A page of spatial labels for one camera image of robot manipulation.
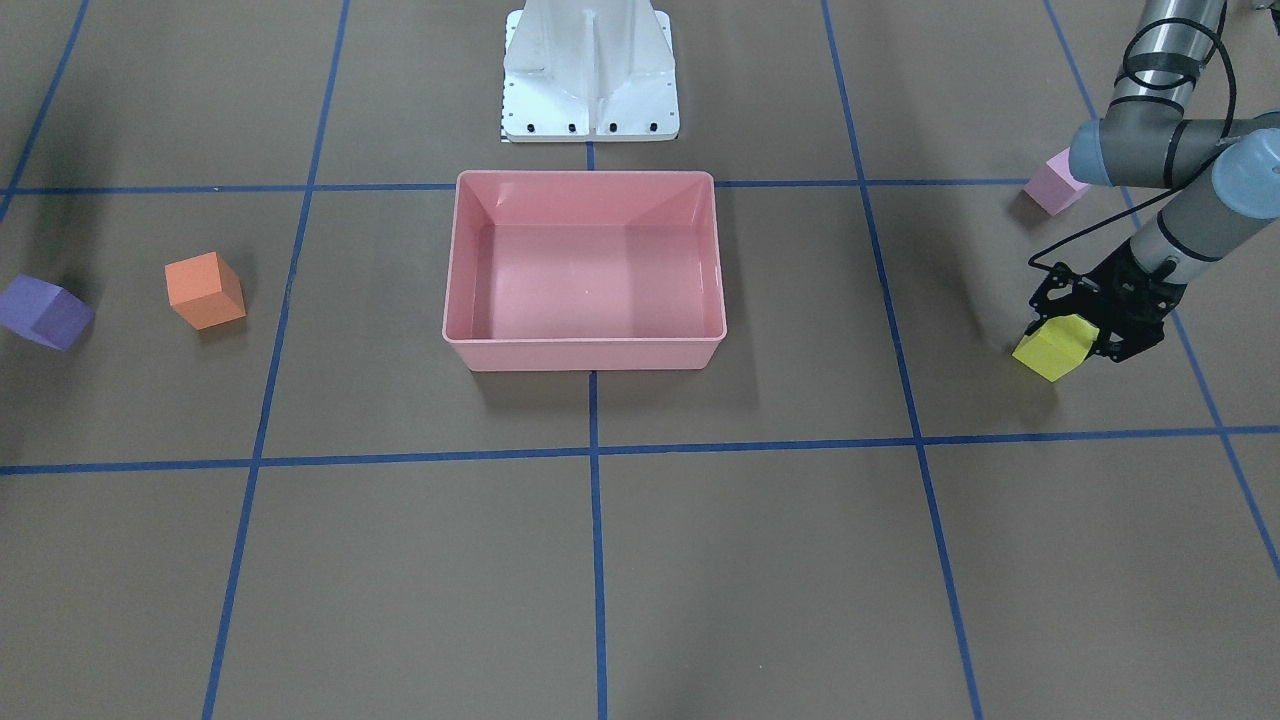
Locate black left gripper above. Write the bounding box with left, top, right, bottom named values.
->
left=1028, top=243, right=1187, bottom=363

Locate yellow foam block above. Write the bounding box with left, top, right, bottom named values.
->
left=1012, top=314, right=1100, bottom=382

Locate pink foam block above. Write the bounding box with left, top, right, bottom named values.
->
left=1021, top=149, right=1091, bottom=217

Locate orange foam block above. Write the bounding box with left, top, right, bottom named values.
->
left=164, top=252, right=247, bottom=331

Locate purple foam block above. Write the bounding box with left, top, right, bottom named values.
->
left=1, top=274, right=95, bottom=352

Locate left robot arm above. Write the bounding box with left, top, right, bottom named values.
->
left=1015, top=1, right=1279, bottom=369

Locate pink plastic bin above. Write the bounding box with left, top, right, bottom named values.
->
left=442, top=170, right=728, bottom=372

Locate black braided cable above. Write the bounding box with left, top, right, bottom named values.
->
left=1028, top=17, right=1242, bottom=272

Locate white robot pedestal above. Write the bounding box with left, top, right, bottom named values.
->
left=500, top=1, right=681, bottom=143

